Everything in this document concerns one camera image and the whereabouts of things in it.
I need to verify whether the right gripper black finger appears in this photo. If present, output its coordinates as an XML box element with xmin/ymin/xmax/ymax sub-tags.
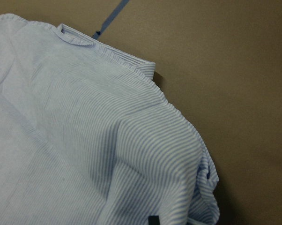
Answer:
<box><xmin>148</xmin><ymin>215</ymin><xmax>159</xmax><ymax>225</ymax></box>

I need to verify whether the light blue striped shirt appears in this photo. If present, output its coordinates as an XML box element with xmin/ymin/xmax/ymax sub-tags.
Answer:
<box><xmin>0</xmin><ymin>14</ymin><xmax>220</xmax><ymax>225</ymax></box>

